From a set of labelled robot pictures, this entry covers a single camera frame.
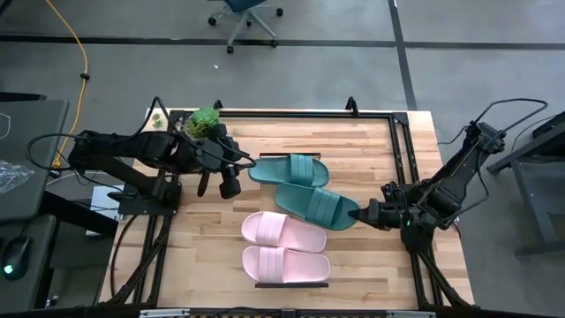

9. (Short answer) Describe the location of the dark grey desk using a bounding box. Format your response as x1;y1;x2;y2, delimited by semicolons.
0;99;71;222

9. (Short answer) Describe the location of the yellow cable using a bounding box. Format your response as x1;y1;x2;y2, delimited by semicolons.
43;0;89;170

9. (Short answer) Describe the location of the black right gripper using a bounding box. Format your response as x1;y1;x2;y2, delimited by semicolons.
347;183;416;231

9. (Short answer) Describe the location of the wooden shelf with black legs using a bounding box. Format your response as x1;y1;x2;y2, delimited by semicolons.
254;152;329;290

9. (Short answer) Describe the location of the dark metal side table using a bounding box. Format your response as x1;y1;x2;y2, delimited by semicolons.
487;110;565;260

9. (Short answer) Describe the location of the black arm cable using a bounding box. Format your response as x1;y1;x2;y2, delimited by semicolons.
25;132;92;172
472;97;550;133

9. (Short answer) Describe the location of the dark green rubber slide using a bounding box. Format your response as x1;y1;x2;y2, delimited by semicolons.
247;153;331;188
274;183;362;231

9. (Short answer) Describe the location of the green succulent plant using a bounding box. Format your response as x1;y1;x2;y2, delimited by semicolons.
184;106;221;140

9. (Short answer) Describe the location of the white box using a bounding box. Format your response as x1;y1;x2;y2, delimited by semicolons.
86;185;123;238

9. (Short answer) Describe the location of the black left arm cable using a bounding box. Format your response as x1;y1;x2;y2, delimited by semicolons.
25;132;92;172

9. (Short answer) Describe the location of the black computer mouse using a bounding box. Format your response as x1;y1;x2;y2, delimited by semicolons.
0;236;32;282

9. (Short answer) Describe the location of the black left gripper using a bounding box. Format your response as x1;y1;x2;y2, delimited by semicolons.
185;124;248;200

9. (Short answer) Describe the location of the pale pink rubber slide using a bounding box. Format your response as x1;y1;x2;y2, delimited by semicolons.
241;245;332;284
240;210;328;254

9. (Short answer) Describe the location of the clear plastic bag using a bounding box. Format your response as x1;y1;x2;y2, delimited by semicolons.
0;159;35;195

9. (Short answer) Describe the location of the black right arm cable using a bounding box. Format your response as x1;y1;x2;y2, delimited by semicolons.
472;97;550;133

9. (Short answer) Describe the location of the black mouse desk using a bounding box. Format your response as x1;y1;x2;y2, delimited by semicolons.
0;215;58;314

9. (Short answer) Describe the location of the blue office swivel chair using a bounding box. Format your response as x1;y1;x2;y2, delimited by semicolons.
207;0;284;55

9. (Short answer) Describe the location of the black aluminium table frame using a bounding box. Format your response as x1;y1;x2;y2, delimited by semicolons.
103;109;473;310

